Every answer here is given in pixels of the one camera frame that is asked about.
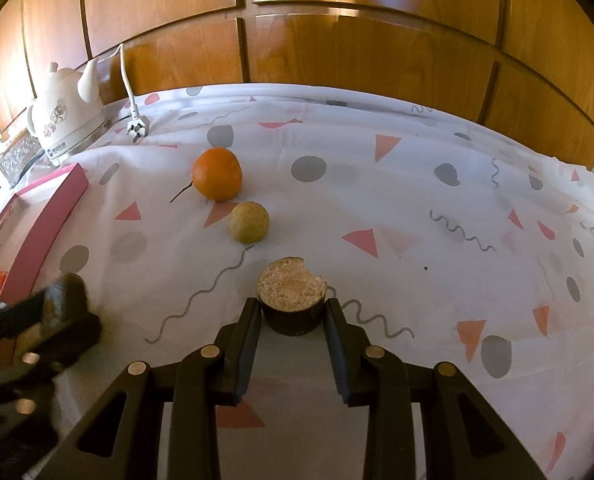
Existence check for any dark cylinder piece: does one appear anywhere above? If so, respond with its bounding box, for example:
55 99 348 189
257 257 327 337

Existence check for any small beige longan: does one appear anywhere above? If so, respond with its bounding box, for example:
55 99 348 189
227 202 270 244

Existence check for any dark brown oval fruit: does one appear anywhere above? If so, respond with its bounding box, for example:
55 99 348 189
42 273 88 330

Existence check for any pink shallow tray box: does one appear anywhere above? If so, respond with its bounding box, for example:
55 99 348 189
0 161 90 376

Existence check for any white patterned tablecloth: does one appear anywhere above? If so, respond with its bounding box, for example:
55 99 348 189
3 84 594 479

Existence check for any silver embossed tissue box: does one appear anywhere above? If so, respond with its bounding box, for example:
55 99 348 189
0 129 44 188

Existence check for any small orange with stem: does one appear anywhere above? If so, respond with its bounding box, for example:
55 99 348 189
170 148 242 203

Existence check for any white ceramic electric kettle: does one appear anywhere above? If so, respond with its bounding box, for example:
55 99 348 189
27 58 106 164

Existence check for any white power cord with plug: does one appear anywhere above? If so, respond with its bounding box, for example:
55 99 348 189
96 42 152 144

